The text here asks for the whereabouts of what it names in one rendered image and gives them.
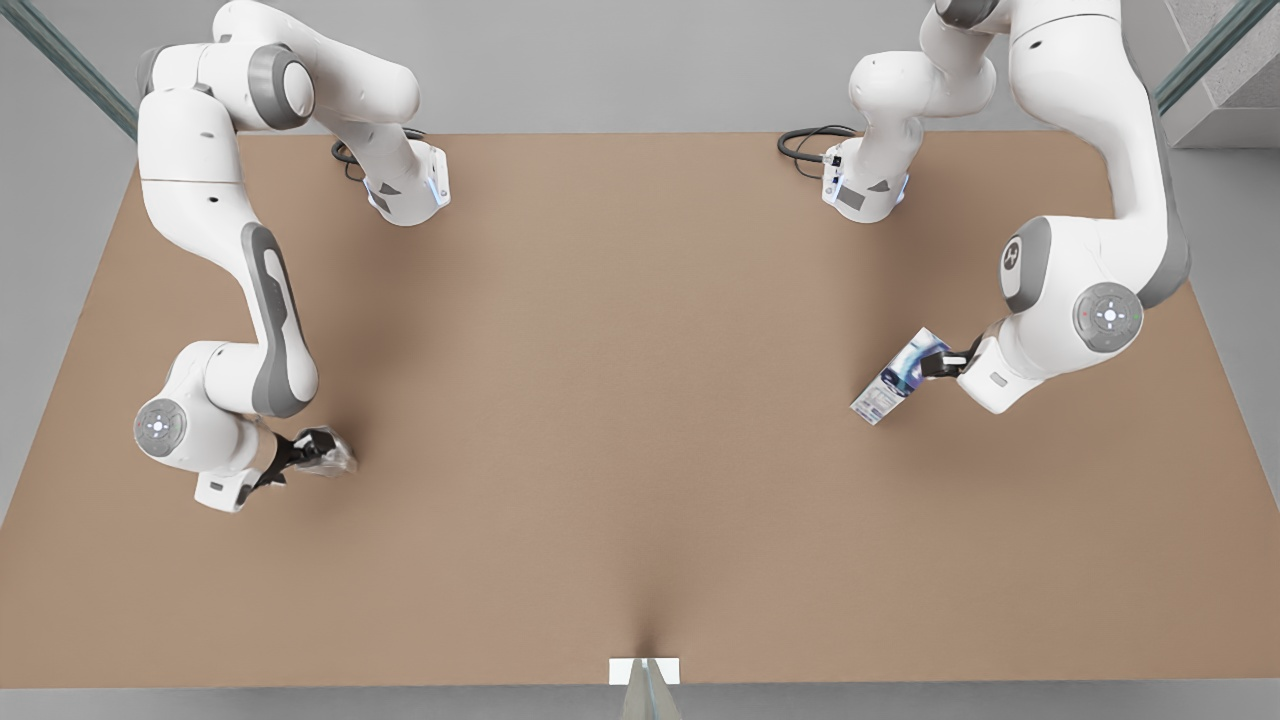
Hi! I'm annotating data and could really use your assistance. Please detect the white post foot plate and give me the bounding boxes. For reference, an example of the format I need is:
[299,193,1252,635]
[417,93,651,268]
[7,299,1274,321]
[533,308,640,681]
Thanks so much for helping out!
[609,657,681,686]

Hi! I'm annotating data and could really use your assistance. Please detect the black cable loop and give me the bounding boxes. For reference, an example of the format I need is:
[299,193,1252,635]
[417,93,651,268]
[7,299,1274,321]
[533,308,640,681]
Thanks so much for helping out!
[777,125,861,182]
[331,127,428,184]

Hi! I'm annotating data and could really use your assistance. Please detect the grey concrete block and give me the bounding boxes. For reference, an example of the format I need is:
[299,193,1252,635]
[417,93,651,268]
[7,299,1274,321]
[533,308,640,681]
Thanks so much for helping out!
[1163,0,1280,150]

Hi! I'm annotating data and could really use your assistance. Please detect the silver frame post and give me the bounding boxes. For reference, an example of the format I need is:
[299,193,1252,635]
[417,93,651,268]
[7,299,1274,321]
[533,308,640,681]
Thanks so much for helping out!
[620,658,684,720]
[1154,0,1280,117]
[0,0,140,142]

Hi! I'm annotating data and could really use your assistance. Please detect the grey clear packet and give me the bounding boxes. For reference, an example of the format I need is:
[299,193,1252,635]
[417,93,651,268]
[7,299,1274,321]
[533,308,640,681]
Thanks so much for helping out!
[294,426,359,477]

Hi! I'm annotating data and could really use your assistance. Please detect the blue and white printed box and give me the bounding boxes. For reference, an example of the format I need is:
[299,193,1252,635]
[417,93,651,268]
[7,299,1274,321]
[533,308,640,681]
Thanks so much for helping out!
[850,327,952,427]

